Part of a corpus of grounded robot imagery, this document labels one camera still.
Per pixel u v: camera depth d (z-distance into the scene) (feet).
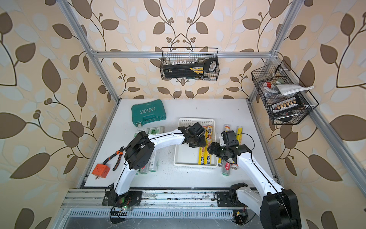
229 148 2.04
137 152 1.75
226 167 2.64
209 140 3.06
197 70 2.70
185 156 2.92
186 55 2.98
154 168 2.69
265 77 2.53
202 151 2.89
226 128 3.25
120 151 2.99
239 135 2.40
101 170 2.62
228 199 2.40
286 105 2.21
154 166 2.70
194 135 2.41
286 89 2.07
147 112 3.52
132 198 2.42
